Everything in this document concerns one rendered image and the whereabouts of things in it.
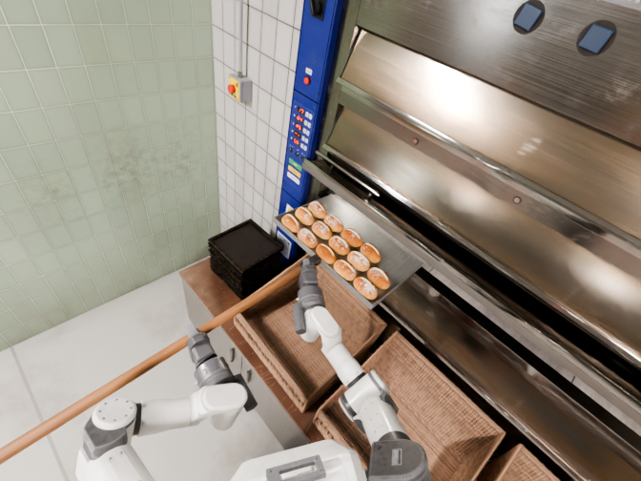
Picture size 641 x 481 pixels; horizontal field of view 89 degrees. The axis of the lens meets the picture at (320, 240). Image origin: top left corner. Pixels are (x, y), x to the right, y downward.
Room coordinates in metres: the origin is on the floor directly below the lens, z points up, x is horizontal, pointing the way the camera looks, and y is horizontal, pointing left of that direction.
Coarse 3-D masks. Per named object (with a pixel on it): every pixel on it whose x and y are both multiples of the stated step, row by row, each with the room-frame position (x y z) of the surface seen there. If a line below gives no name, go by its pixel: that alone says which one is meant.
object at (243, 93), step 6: (228, 78) 1.59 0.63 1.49; (234, 78) 1.57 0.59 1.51; (240, 78) 1.58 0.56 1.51; (246, 78) 1.60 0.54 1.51; (234, 84) 1.57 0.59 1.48; (240, 84) 1.54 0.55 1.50; (246, 84) 1.57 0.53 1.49; (240, 90) 1.55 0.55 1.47; (246, 90) 1.57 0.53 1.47; (234, 96) 1.56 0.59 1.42; (240, 96) 1.55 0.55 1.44; (246, 96) 1.57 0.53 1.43
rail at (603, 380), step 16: (304, 160) 1.15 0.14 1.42; (352, 192) 1.00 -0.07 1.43; (368, 208) 0.95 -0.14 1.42; (416, 240) 0.83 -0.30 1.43; (432, 256) 0.78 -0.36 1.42; (464, 272) 0.74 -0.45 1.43; (480, 288) 0.69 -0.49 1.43; (496, 304) 0.65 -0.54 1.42; (528, 320) 0.61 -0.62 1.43; (544, 336) 0.57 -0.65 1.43; (560, 352) 0.54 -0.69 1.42; (592, 368) 0.50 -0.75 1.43; (608, 384) 0.47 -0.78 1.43; (624, 400) 0.45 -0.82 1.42
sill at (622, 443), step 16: (416, 272) 0.94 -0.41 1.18; (432, 288) 0.88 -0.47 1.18; (448, 288) 0.90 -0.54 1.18; (448, 304) 0.83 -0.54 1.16; (464, 304) 0.83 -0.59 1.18; (464, 320) 0.79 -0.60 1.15; (480, 320) 0.78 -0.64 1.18; (496, 336) 0.73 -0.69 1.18; (512, 352) 0.68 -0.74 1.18; (528, 352) 0.69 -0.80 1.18; (528, 368) 0.64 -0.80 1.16; (544, 368) 0.64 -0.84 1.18; (544, 384) 0.60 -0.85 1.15; (560, 384) 0.60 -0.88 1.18; (576, 400) 0.56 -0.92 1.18; (592, 400) 0.57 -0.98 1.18; (592, 416) 0.52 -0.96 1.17; (608, 416) 0.53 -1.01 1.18; (608, 432) 0.49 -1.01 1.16; (624, 432) 0.49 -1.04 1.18; (624, 448) 0.46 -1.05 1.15; (640, 448) 0.46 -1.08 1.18; (640, 464) 0.43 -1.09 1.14
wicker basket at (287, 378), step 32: (288, 288) 1.12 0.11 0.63; (256, 320) 0.90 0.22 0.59; (288, 320) 0.95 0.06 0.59; (352, 320) 0.95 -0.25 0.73; (256, 352) 0.73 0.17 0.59; (288, 352) 0.77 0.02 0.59; (320, 352) 0.81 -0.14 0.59; (352, 352) 0.86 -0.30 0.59; (288, 384) 0.59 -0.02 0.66; (320, 384) 0.66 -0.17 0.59
